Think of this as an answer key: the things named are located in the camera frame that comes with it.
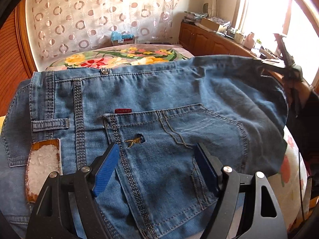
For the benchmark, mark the wooden louvered wardrobe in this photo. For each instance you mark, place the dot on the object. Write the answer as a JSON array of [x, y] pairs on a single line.
[[17, 63]]

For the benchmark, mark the blue item box at headboard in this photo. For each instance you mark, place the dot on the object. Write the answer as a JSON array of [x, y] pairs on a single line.
[[122, 39]]

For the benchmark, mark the wooden low cabinet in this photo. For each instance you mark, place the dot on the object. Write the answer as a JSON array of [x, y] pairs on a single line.
[[200, 42]]

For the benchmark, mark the blue denim jeans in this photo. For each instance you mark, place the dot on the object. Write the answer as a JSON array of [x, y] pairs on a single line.
[[156, 114]]

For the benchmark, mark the pink floral blanket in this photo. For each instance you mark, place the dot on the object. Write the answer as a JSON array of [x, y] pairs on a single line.
[[122, 55]]

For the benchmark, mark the cardboard box on cabinet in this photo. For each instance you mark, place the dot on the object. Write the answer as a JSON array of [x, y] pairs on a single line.
[[215, 24]]

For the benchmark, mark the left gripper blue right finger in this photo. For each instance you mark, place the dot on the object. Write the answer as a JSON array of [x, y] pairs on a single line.
[[210, 168]]

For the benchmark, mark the white strawberry print quilt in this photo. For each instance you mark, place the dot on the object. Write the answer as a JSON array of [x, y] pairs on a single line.
[[290, 182]]

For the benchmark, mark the pink bottle on cabinet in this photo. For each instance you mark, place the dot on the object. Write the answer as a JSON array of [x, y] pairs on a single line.
[[249, 41]]

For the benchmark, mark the sheer circle pattern curtain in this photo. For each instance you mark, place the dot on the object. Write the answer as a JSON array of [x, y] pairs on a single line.
[[62, 27]]

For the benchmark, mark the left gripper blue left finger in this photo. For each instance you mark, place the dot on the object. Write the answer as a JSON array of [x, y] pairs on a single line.
[[103, 167]]

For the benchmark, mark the window with wooden frame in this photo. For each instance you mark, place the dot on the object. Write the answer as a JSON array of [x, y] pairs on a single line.
[[264, 18]]

